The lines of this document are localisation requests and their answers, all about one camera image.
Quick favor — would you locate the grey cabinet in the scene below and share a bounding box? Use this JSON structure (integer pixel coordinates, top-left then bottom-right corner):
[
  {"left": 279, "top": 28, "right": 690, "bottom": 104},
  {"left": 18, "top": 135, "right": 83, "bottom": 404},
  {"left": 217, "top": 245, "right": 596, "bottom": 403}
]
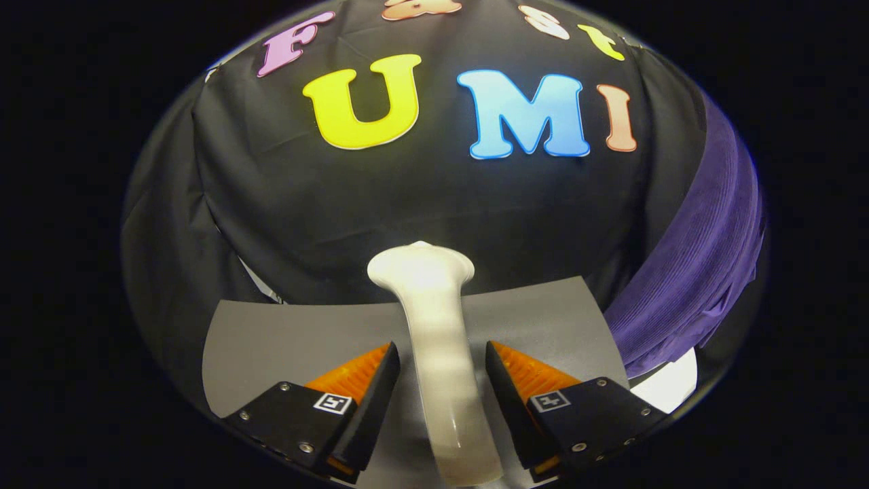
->
[{"left": 202, "top": 275, "right": 632, "bottom": 489}]

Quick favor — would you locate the purple corduroy jacket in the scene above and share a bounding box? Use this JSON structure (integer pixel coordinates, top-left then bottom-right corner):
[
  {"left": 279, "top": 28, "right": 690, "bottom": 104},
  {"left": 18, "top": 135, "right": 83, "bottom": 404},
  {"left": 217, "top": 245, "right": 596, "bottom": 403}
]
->
[{"left": 604, "top": 92, "right": 764, "bottom": 380}]

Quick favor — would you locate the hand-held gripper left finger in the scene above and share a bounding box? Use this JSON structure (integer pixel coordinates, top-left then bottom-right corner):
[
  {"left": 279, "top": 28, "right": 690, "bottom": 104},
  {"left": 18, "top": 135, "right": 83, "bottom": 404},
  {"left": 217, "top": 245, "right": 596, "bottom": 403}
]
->
[{"left": 221, "top": 342, "right": 401, "bottom": 484}]

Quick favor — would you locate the white garment steamer head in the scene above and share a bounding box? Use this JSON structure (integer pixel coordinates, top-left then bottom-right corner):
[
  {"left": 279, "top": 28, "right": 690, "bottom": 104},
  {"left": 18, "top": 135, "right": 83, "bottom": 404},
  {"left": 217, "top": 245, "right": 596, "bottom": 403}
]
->
[{"left": 367, "top": 241, "right": 504, "bottom": 487}]

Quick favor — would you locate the black quilted curtain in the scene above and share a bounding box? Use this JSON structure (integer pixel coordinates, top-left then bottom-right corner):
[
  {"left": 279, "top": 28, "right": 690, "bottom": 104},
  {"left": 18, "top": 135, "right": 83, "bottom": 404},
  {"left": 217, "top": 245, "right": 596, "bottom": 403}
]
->
[{"left": 122, "top": 88, "right": 272, "bottom": 408}]

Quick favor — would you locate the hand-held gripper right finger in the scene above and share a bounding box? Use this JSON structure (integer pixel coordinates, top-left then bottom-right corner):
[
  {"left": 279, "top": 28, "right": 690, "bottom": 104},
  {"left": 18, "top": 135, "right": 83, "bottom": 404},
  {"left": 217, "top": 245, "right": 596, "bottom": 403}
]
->
[{"left": 485, "top": 341, "right": 669, "bottom": 483}]

